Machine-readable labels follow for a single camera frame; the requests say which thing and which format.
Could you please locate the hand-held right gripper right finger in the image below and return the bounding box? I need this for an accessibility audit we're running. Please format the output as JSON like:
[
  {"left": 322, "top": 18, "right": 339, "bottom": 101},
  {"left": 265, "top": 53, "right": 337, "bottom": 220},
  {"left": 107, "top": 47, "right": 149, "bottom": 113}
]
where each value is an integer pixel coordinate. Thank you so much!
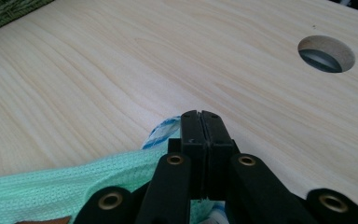
[{"left": 200, "top": 110, "right": 241, "bottom": 200}]

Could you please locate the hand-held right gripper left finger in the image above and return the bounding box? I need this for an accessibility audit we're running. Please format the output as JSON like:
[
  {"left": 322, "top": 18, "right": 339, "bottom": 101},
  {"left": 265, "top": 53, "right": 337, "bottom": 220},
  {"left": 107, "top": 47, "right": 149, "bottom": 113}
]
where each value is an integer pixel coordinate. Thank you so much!
[{"left": 167, "top": 109, "right": 207, "bottom": 200}]

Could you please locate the green cloth with striped lining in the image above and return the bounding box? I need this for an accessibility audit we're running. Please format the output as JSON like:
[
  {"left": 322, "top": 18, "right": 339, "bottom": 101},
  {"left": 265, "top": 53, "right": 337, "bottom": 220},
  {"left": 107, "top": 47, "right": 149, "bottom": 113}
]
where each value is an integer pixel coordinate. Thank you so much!
[{"left": 0, "top": 115, "right": 231, "bottom": 224}]

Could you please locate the green woven basket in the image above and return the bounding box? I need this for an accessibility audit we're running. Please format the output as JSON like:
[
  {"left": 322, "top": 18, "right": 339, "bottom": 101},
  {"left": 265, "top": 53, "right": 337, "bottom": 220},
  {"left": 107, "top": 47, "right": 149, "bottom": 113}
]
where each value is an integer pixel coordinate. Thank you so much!
[{"left": 0, "top": 0, "right": 55, "bottom": 37}]

